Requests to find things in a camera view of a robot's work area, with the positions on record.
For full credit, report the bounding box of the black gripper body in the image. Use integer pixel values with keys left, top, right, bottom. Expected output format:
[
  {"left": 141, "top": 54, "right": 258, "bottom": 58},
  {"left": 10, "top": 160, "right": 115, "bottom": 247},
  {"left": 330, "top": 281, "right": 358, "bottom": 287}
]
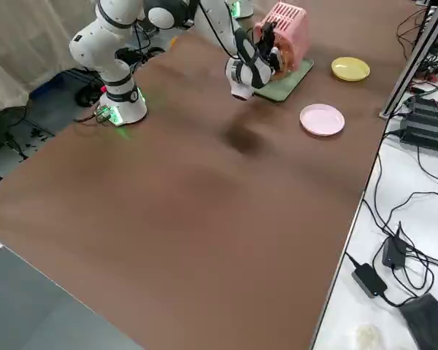
[{"left": 254, "top": 34, "right": 280, "bottom": 70}]

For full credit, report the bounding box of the bread pack clear wrapper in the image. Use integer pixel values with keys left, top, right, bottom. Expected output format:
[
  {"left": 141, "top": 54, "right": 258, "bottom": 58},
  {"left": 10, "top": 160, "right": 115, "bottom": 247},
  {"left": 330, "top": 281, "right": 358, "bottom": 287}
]
[{"left": 273, "top": 43, "right": 297, "bottom": 76}]

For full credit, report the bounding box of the small pink slotted basket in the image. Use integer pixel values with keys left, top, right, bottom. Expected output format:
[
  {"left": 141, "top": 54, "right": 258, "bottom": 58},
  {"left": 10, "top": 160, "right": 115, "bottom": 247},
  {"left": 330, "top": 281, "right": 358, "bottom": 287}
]
[{"left": 254, "top": 2, "right": 310, "bottom": 74}]

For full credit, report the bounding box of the green rectangular tray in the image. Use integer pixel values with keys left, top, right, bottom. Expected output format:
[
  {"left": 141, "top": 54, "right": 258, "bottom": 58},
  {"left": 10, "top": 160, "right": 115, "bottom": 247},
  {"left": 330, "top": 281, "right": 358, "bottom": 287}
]
[{"left": 254, "top": 58, "right": 315, "bottom": 103}]

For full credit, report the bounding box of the yellow round plate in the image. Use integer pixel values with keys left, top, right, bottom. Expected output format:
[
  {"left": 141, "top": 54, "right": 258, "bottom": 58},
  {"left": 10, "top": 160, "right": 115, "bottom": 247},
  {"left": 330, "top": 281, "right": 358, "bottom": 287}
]
[{"left": 331, "top": 56, "right": 372, "bottom": 82}]

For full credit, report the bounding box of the white round plate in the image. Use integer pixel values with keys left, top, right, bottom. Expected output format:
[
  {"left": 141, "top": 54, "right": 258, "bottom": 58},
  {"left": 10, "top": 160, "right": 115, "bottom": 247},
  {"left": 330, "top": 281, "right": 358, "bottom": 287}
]
[{"left": 299, "top": 104, "right": 346, "bottom": 138}]

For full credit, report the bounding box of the black power supply unit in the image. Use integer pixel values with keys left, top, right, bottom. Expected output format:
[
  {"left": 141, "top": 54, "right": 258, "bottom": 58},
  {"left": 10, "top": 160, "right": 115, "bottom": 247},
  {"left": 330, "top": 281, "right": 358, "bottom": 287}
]
[{"left": 401, "top": 95, "right": 438, "bottom": 154}]

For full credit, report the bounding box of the black power adapter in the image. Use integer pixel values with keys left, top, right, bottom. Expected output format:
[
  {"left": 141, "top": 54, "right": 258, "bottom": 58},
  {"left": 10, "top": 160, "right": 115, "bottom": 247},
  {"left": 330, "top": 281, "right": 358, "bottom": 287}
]
[
  {"left": 382, "top": 220, "right": 407, "bottom": 271},
  {"left": 351, "top": 262, "right": 388, "bottom": 300}
]

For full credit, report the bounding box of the beige curtain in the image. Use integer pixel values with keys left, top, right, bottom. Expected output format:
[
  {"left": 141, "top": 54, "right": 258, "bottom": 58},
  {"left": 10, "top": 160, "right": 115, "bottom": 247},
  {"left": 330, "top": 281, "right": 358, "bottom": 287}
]
[{"left": 0, "top": 0, "right": 103, "bottom": 120}]

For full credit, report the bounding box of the dark grey pouch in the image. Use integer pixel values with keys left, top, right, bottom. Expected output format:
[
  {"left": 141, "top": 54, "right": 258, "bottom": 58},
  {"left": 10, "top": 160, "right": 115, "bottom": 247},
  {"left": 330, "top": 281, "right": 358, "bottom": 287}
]
[{"left": 397, "top": 293, "right": 438, "bottom": 350}]

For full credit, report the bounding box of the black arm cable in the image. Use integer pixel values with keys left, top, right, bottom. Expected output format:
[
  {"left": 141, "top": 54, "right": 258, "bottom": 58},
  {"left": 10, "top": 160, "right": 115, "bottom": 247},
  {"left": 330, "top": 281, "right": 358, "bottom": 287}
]
[{"left": 129, "top": 0, "right": 242, "bottom": 70}]

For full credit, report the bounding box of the aluminium camera post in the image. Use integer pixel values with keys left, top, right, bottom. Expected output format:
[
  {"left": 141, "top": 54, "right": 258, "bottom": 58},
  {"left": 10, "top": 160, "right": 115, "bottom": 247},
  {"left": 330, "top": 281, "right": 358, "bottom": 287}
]
[{"left": 378, "top": 0, "right": 438, "bottom": 120}]

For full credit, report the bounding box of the black desk cable bundle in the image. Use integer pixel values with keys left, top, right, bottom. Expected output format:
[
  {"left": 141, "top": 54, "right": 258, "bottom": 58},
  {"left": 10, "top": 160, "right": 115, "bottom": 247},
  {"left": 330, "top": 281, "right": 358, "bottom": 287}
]
[{"left": 397, "top": 0, "right": 438, "bottom": 96}]

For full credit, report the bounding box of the black adapter cable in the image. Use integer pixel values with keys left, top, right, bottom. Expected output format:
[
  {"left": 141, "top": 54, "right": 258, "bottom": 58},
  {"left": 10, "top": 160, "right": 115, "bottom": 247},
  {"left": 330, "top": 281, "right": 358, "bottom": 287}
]
[{"left": 363, "top": 138, "right": 438, "bottom": 307}]

